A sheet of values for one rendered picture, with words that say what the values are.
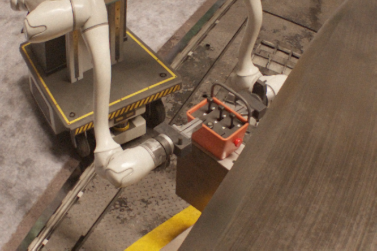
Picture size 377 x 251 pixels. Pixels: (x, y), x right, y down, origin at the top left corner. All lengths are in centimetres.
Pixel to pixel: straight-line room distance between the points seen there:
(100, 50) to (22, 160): 141
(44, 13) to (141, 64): 141
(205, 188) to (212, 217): 168
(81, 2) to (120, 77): 126
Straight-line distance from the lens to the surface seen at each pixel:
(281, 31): 414
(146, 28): 400
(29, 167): 311
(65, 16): 186
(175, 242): 236
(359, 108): 79
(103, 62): 189
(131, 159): 187
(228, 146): 212
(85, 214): 285
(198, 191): 238
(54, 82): 311
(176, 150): 196
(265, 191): 64
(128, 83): 304
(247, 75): 245
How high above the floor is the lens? 228
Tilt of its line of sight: 42 degrees down
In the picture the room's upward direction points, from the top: 2 degrees clockwise
